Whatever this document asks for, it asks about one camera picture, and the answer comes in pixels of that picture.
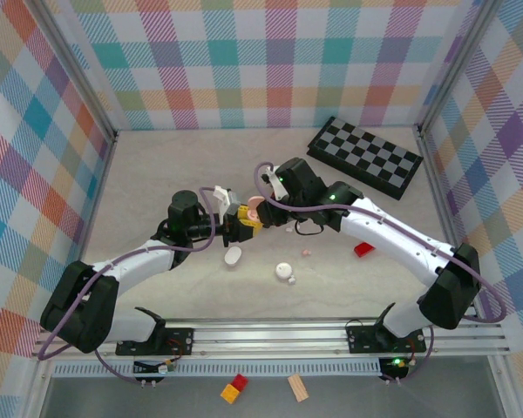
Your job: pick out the pink round earbud case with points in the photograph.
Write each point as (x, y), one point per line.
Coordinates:
(256, 201)

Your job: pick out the white earbud charging case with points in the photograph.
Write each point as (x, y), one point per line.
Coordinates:
(232, 256)

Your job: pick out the white round puck case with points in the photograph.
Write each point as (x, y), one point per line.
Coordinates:
(283, 270)

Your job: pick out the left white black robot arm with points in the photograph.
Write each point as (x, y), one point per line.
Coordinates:
(126, 265)

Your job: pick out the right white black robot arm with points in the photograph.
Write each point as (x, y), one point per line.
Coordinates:
(388, 231)

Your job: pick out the black folding chess board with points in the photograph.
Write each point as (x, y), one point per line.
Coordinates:
(366, 157)

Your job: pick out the red plastic block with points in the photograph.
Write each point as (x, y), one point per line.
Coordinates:
(364, 249)

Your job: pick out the red toy brick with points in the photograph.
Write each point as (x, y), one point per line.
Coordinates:
(239, 381)

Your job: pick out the small left electronics board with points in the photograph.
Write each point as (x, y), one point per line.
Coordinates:
(154, 368)

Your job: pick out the small electronics board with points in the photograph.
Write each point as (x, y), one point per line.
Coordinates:
(394, 363)
(154, 368)

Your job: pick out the yellow toy brick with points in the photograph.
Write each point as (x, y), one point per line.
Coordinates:
(230, 393)

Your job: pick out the small wooden block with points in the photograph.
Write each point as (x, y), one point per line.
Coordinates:
(298, 387)

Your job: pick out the small right electronics board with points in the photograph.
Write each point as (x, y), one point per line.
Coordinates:
(394, 363)

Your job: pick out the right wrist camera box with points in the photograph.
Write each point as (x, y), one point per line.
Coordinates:
(275, 185)

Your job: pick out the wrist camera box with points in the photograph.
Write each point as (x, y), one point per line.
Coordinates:
(275, 185)
(221, 194)

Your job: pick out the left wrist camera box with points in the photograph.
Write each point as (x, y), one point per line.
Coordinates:
(221, 194)

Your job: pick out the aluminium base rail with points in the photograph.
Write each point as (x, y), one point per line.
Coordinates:
(266, 337)

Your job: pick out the aluminium left corner post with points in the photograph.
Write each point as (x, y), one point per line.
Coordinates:
(74, 69)

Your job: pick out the aluminium corner post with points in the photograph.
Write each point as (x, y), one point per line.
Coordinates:
(455, 65)
(74, 69)

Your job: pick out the aluminium right corner post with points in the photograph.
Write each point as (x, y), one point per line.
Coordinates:
(455, 65)

